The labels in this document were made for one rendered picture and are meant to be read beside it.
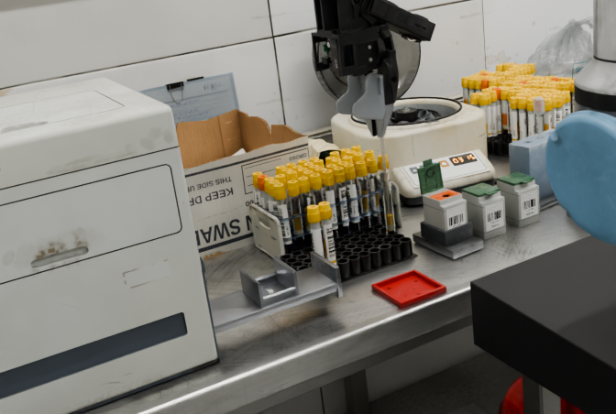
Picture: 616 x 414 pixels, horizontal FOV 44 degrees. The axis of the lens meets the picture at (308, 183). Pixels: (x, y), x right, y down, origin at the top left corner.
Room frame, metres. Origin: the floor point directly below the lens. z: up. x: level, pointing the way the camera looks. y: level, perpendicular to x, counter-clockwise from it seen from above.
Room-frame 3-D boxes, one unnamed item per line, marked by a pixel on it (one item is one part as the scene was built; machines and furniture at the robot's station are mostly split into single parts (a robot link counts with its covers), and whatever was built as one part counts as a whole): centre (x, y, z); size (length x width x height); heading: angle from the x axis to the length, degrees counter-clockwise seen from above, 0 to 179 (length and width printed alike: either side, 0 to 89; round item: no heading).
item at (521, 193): (1.06, -0.31, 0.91); 0.05 x 0.04 x 0.07; 26
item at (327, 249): (0.98, -0.04, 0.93); 0.17 x 0.09 x 0.11; 116
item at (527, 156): (1.14, -0.37, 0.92); 0.10 x 0.07 x 0.10; 122
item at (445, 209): (1.00, -0.19, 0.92); 0.05 x 0.04 x 0.06; 28
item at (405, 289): (0.88, -0.11, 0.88); 0.07 x 0.07 x 0.01; 26
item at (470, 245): (1.00, -0.19, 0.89); 0.09 x 0.05 x 0.04; 28
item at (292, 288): (0.83, 0.08, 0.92); 0.21 x 0.07 x 0.05; 116
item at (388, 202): (1.02, -0.11, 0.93); 0.01 x 0.01 x 0.10
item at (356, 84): (1.02, -0.08, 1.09); 0.06 x 0.03 x 0.09; 116
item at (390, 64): (1.00, -0.12, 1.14); 0.05 x 0.02 x 0.09; 26
